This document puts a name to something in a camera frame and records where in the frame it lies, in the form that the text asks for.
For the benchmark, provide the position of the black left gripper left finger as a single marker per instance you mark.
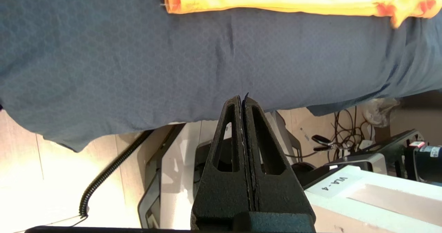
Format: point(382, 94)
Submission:
point(221, 191)

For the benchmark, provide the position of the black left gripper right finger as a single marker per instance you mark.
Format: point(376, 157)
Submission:
point(276, 191)

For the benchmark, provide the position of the grey metal case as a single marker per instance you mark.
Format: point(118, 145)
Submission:
point(397, 146)

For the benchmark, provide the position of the clear plastic bag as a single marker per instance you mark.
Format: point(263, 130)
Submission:
point(380, 112)

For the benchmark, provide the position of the dark blue bed sheet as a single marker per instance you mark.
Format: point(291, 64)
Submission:
point(138, 70)

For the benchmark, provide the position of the black cylinder with label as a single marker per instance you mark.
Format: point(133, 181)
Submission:
point(428, 160)

